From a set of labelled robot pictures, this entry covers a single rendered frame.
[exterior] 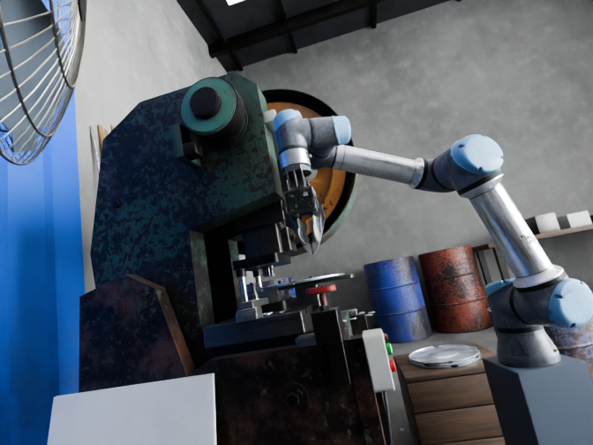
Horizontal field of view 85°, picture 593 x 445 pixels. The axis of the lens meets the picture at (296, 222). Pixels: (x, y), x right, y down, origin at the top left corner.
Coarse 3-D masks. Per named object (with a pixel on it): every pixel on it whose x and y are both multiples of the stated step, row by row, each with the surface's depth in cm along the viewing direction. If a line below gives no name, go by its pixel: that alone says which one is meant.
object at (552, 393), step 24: (576, 360) 86; (504, 384) 92; (528, 384) 84; (552, 384) 84; (576, 384) 84; (504, 408) 94; (528, 408) 83; (552, 408) 83; (576, 408) 83; (504, 432) 97; (528, 432) 85; (552, 432) 82; (576, 432) 82
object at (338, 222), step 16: (272, 96) 165; (288, 96) 164; (304, 96) 158; (320, 112) 167; (336, 112) 150; (352, 144) 148; (352, 176) 162; (352, 192) 143; (336, 224) 147; (320, 240) 150
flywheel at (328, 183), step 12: (276, 108) 161; (288, 108) 160; (300, 108) 158; (324, 168) 155; (312, 180) 155; (324, 180) 154; (336, 180) 149; (324, 192) 153; (336, 192) 148; (324, 204) 149; (336, 204) 147
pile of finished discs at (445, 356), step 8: (448, 344) 155; (456, 344) 152; (464, 344) 149; (416, 352) 153; (424, 352) 151; (432, 352) 146; (440, 352) 144; (448, 352) 141; (456, 352) 139; (464, 352) 139; (472, 352) 137; (416, 360) 141; (424, 360) 138; (432, 360) 136; (440, 360) 134; (448, 360) 132; (456, 360) 129; (464, 360) 131; (472, 360) 132; (432, 368) 132; (440, 368) 130
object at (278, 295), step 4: (276, 288) 106; (260, 292) 107; (264, 292) 107; (268, 292) 106; (272, 292) 106; (276, 292) 106; (280, 292) 109; (284, 292) 114; (288, 292) 119; (260, 296) 107; (264, 296) 107; (268, 296) 106; (272, 296) 106; (276, 296) 106; (280, 296) 108; (284, 296) 113; (288, 296) 118; (272, 300) 106; (276, 300) 106; (280, 300) 107
